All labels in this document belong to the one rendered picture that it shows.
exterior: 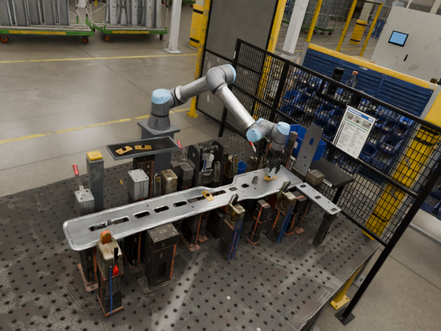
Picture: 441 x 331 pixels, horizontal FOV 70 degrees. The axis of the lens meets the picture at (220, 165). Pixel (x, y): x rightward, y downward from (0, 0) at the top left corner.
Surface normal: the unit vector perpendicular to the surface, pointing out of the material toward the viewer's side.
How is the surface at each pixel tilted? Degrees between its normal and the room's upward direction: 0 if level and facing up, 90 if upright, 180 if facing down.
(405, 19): 90
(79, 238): 0
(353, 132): 90
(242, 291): 0
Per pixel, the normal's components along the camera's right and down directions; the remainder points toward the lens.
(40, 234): 0.18, -0.83
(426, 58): -0.72, 0.26
